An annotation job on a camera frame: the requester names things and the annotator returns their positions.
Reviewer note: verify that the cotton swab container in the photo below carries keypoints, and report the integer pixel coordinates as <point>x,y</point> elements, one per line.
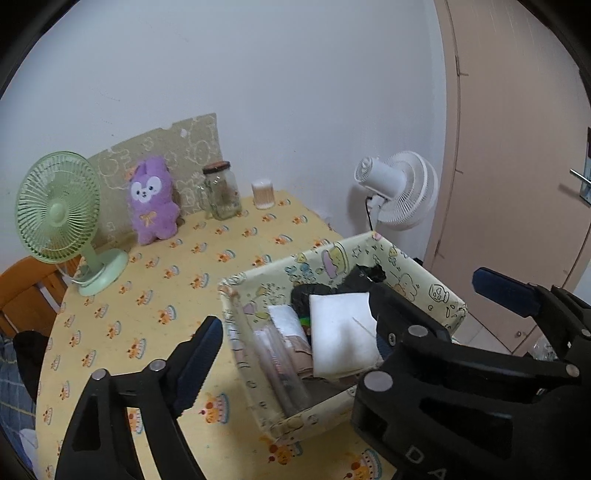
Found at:
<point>264,194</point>

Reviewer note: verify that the white standing fan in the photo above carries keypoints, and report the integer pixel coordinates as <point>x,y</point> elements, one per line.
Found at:
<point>401,189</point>

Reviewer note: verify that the clear plastic tube pack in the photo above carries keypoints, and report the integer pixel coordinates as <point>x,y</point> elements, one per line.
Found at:
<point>281,369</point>

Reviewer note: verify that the white bed cloth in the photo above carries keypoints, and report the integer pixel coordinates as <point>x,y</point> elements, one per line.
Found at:
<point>28,443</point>

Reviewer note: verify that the wooden chair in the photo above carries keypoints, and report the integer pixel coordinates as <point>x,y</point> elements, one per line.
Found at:
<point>27,286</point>

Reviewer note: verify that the black plastic bag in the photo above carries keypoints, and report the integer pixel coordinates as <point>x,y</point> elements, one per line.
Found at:
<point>351,281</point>

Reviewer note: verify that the glass jar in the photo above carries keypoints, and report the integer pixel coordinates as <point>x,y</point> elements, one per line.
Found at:
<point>221,194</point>

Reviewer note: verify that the black garment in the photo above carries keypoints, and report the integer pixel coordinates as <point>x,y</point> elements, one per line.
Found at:
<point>32,360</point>

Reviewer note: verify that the pile of plastic bags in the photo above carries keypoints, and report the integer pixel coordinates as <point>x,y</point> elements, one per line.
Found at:
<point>538,350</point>

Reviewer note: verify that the beige door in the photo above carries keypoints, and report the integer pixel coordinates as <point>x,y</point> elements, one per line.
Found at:
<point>508,161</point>

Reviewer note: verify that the green desk fan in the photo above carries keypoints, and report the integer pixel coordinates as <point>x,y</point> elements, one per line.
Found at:
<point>55,207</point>

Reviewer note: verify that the purple plush toy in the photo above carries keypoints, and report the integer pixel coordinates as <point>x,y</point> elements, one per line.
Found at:
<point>150,207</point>

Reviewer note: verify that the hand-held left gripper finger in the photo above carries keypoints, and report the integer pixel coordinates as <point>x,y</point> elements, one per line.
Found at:
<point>198,364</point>

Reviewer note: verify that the cartoon printed storage box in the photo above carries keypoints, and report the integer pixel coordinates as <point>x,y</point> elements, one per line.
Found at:
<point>277,277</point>

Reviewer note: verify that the patterned cardboard board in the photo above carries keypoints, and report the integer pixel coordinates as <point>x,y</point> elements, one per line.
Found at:
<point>194,138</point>

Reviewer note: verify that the blue plaid bedding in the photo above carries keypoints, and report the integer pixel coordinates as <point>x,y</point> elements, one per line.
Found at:
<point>14,392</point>

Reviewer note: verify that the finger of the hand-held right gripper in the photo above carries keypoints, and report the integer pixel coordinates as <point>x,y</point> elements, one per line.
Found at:
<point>503,286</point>
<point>392,314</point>

